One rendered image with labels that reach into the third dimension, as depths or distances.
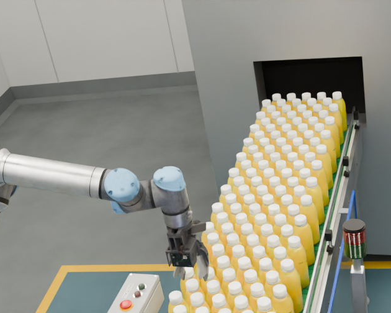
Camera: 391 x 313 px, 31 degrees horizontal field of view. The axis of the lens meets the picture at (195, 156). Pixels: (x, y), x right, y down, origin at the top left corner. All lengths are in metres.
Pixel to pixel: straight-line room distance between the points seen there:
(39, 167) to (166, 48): 4.50
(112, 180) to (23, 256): 2.92
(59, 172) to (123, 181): 0.17
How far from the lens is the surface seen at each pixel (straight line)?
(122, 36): 6.23
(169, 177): 1.76
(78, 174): 1.70
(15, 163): 1.76
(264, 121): 3.02
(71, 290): 4.13
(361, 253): 2.06
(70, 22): 6.34
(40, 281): 4.29
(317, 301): 2.34
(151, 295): 2.19
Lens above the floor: 2.45
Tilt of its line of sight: 29 degrees down
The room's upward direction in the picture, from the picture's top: 11 degrees counter-clockwise
